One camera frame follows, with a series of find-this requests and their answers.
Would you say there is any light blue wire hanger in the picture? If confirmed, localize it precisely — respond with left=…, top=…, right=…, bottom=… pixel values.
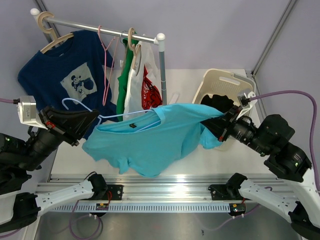
left=61, top=97, right=161, bottom=132

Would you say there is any cream laundry basket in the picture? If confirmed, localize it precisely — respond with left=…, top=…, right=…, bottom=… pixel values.
left=191, top=68, right=257, bottom=152

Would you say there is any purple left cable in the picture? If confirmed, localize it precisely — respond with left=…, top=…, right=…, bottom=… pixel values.
left=0, top=97, right=104, bottom=238

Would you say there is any light blue t shirt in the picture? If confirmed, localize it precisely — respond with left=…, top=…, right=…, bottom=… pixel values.
left=82, top=103, right=222, bottom=178

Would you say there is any white slotted cable duct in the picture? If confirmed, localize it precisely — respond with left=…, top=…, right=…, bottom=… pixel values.
left=51, top=202, right=231, bottom=213

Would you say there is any metal clothes rack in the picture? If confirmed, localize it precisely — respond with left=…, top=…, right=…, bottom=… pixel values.
left=30, top=7, right=181, bottom=106

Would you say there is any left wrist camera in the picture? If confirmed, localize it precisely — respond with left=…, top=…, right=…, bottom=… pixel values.
left=16, top=95, right=46, bottom=129

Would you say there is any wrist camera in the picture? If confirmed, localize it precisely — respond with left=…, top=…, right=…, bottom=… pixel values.
left=16, top=95, right=46, bottom=129
left=236, top=88, right=257, bottom=120

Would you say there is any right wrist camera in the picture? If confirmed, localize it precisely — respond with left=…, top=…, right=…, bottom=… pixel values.
left=236, top=88, right=257, bottom=120

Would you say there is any green t shirt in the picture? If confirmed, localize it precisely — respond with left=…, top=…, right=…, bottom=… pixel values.
left=116, top=38, right=134, bottom=115

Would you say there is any black t shirt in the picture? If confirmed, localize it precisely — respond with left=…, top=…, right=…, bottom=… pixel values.
left=200, top=94, right=234, bottom=113

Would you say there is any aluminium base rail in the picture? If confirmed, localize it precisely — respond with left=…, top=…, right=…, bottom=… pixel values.
left=36, top=175, right=294, bottom=203

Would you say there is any pink wire hanger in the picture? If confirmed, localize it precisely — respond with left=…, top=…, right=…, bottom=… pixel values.
left=97, top=24, right=121, bottom=107

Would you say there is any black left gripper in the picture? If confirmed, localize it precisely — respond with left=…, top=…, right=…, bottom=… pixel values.
left=17, top=105, right=100, bottom=172

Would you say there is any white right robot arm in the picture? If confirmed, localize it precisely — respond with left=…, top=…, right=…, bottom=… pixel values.
left=202, top=105, right=320, bottom=240

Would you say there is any white printed t shirt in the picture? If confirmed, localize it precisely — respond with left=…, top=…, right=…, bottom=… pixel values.
left=124, top=41, right=163, bottom=119

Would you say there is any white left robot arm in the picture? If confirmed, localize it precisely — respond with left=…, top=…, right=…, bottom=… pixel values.
left=0, top=106, right=108, bottom=234

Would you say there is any navy blue t shirt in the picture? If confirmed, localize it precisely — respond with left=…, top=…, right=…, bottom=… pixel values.
left=17, top=30, right=120, bottom=140

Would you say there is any beige wooden hanger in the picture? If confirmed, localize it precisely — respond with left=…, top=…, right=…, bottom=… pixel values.
left=36, top=11, right=74, bottom=54
left=127, top=27, right=141, bottom=70

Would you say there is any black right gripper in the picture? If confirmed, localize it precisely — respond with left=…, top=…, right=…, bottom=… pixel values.
left=200, top=104, right=270, bottom=155

